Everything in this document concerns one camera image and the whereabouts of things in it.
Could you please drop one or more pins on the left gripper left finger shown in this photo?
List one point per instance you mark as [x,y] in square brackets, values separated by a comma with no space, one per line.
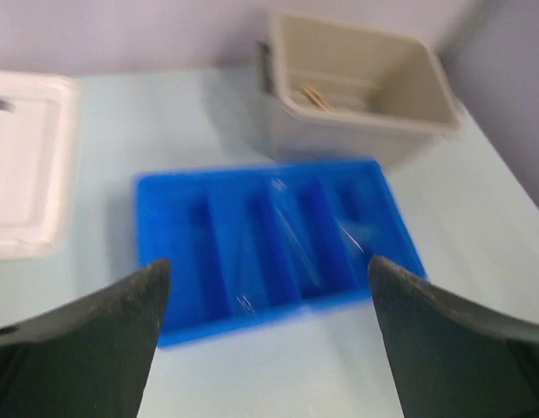
[89,358]

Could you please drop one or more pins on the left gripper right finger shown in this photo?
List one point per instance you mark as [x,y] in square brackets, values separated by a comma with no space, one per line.
[449,356]

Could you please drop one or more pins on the white plastic bin lid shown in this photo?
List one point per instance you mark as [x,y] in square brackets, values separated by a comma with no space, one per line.
[38,146]

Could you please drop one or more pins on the wooden test tube clamp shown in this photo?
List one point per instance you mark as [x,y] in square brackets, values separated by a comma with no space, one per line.
[316,98]

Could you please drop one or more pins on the blue divided plastic tray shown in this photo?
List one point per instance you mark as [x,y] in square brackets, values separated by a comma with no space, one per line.
[231,266]

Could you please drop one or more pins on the beige plastic storage bin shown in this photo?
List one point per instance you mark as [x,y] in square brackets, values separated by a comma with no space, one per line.
[390,96]

